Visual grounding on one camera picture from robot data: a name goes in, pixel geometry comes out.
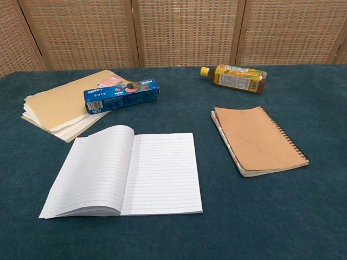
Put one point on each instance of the white lined notebook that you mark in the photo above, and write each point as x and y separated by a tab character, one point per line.
160	173

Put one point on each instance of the brown spiral-bound notebook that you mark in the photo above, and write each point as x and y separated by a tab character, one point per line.
257	140

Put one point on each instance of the tan kraft notebook stack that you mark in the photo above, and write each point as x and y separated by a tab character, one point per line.
59	105

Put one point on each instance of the blue Oreo cookie box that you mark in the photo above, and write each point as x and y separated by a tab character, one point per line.
122	100

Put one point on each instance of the yellow tea bottle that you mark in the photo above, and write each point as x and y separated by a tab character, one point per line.
236	78

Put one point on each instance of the woven wooden folding screen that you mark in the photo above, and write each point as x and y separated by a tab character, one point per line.
176	27

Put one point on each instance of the dark blue tablecloth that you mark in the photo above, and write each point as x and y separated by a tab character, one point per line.
173	238

